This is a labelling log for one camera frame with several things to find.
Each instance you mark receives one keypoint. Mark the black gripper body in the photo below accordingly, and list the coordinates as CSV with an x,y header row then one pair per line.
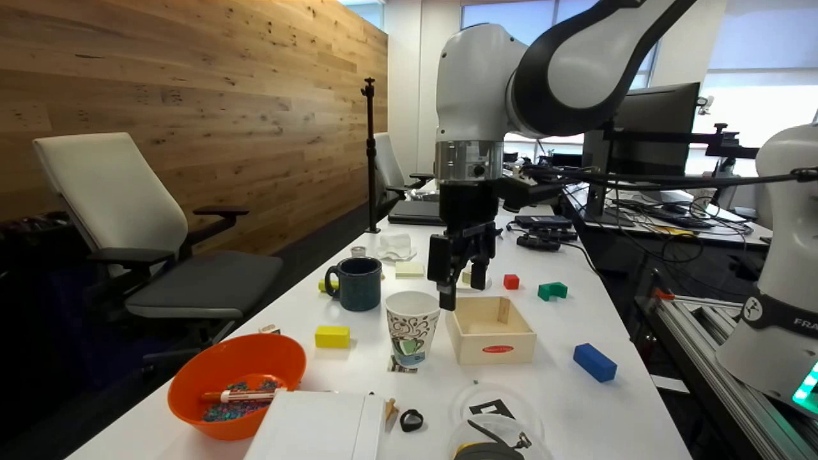
x,y
468,205

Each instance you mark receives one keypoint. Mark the red cube block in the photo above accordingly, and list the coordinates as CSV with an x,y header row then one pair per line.
x,y
512,281

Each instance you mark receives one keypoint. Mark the dark blue mug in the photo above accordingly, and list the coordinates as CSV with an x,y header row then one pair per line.
x,y
360,283

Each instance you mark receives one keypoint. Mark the small orange brown clip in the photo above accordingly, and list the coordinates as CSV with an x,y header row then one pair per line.
x,y
389,415

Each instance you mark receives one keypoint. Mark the flat white box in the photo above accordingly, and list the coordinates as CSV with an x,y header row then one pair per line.
x,y
315,424

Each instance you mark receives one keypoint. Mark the orange plastic bowl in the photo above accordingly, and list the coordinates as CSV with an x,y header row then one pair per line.
x,y
234,359

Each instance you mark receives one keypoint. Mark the marker pen in bowl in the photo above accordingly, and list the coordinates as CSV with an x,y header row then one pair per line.
x,y
243,395

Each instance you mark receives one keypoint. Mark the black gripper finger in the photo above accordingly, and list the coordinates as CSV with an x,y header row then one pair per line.
x,y
481,250
446,264

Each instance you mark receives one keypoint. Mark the black computer monitor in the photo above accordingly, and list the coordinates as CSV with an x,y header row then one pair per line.
x,y
655,119

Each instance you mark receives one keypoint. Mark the black device on table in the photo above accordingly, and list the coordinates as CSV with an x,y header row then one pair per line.
x,y
545,231

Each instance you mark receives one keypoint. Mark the green arch block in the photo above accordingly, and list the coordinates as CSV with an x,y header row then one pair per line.
x,y
553,292

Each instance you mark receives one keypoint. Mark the dark laptop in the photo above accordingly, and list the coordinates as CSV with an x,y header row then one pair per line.
x,y
413,209

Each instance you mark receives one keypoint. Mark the aluminium rail with black base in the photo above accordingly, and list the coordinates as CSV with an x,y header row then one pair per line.
x,y
724,383

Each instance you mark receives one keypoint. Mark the clear round plastic container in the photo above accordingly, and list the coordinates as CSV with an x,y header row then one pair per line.
x,y
489,450

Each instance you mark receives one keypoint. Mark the pale yellow sponge pad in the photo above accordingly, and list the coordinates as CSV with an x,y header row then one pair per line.
x,y
409,269

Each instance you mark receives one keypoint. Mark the small black pebble-shaped object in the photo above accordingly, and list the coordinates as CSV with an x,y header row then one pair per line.
x,y
413,420

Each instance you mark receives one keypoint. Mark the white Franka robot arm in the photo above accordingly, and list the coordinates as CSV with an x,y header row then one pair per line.
x,y
597,59

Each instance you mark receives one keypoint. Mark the open wooden box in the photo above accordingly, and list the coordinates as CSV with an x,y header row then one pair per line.
x,y
495,340

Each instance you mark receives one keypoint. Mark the patterned paper cup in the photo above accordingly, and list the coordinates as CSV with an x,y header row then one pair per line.
x,y
413,328

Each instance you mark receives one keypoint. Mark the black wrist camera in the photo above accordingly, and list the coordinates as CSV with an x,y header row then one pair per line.
x,y
526,193

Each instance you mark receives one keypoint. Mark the yellow rectangular block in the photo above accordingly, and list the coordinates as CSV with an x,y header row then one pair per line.
x,y
334,336

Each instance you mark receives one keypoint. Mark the white and grey office chair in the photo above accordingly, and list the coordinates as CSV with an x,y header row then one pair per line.
x,y
110,195

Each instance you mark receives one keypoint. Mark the blue rectangular block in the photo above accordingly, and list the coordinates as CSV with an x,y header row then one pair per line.
x,y
593,360

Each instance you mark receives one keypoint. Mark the black tripod pole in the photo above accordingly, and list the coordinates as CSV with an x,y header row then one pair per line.
x,y
372,168

